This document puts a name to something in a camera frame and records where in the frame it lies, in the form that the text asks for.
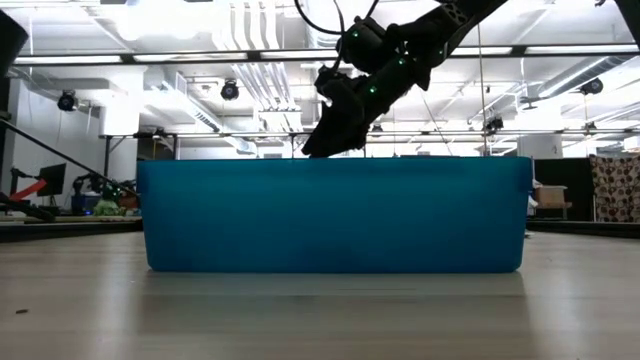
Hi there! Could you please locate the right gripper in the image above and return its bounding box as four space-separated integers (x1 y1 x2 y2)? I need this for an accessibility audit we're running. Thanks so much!
301 54 432 159

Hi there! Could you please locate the green object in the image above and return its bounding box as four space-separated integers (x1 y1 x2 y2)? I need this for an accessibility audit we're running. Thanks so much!
92 199 129 218

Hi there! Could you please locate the blue box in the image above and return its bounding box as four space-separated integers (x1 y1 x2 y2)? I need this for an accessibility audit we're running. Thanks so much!
71 193 99 216

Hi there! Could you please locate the cardboard box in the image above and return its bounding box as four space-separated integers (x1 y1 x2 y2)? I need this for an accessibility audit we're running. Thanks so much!
533 185 569 204

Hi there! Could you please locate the brown patterned curtain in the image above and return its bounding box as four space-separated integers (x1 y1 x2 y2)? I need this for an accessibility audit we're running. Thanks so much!
588 153 640 224

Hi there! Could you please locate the blue plastic bin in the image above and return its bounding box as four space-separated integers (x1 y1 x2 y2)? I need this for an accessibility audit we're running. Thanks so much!
135 156 534 275

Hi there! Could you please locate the thin vertical pole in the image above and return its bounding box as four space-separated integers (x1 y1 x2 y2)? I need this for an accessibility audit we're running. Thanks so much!
478 24 489 157

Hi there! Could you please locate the red strap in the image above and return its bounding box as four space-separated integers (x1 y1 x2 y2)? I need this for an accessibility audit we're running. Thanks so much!
8 178 49 202

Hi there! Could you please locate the grey ventilation duct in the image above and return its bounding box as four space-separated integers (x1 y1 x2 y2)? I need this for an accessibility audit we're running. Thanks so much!
537 54 640 99

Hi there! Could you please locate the black partition panel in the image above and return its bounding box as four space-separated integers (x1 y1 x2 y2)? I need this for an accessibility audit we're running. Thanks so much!
531 157 594 221

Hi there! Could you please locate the black monitor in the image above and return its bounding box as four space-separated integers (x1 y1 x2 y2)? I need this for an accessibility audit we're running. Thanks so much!
35 163 68 198

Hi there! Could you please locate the white pillar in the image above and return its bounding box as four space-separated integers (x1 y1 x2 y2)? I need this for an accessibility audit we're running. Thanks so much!
517 133 564 160

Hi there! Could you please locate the ceiling light strip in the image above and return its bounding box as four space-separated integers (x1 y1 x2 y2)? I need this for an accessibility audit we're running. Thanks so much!
7 53 124 65
522 43 640 55
132 49 341 62

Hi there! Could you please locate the wooden stool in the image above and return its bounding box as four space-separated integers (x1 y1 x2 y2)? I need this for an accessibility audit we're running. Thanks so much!
534 201 574 221

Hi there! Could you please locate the black looped cable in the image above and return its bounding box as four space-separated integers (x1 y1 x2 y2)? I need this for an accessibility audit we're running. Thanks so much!
293 0 381 37

